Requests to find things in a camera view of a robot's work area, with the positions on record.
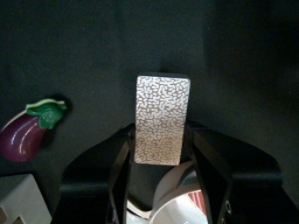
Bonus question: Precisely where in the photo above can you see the white rice block black edge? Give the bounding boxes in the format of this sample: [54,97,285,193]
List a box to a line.
[134,72,193,166]

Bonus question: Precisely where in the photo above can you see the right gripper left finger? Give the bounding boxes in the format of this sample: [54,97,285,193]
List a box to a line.
[51,122,137,224]

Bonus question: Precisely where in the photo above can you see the white bowl red stripes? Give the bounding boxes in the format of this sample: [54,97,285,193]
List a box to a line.
[126,160,211,224]

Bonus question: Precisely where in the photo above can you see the white toy block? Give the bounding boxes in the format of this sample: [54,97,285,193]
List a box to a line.
[0,173,54,224]

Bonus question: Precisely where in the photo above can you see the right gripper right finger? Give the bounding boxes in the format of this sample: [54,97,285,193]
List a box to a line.
[186,122,299,224]

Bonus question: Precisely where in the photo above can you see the purple toy eggplant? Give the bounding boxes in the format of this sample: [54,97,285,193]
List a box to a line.
[0,98,70,163]

